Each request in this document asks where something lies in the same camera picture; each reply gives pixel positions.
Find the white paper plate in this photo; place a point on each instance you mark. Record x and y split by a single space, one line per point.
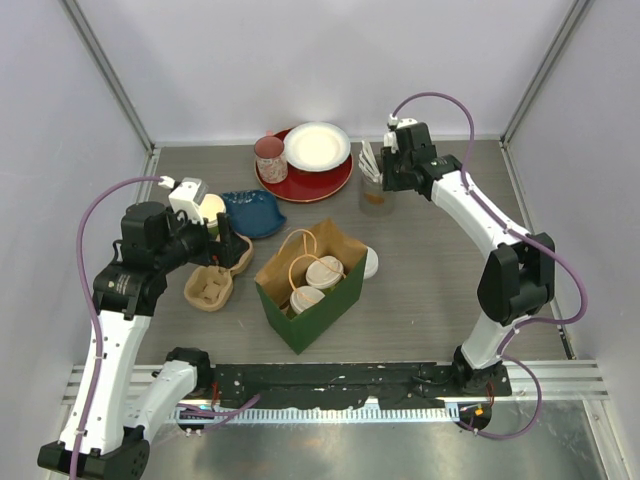
316 147

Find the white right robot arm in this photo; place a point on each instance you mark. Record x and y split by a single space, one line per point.
517 280

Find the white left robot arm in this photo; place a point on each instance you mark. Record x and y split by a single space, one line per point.
105 438

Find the pink floral mug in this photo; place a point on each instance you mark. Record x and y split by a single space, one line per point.
270 159

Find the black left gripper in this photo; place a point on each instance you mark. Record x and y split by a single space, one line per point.
224 252

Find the grey metal utensil tin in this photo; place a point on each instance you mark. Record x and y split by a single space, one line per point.
373 200

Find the white cup lid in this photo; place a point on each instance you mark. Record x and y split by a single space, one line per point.
304 298
324 274

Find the green paper cups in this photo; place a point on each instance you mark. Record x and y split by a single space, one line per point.
209 208

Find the stack of white lids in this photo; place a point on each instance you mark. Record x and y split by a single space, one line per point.
371 264

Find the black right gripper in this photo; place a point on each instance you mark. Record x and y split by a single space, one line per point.
390 182

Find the red round tray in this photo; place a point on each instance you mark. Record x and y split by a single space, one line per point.
308 187

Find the cardboard cup carrier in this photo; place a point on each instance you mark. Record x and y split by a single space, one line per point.
209 288

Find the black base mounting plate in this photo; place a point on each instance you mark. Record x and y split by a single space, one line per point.
339 386

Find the bundle of wrapped white utensils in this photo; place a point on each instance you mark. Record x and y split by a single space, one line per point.
368 164

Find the green brown paper bag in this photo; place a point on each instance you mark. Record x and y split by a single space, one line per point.
285 272

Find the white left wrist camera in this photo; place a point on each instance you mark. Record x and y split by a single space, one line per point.
186 195

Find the blue shell-shaped dish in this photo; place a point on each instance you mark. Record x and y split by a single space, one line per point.
254 213

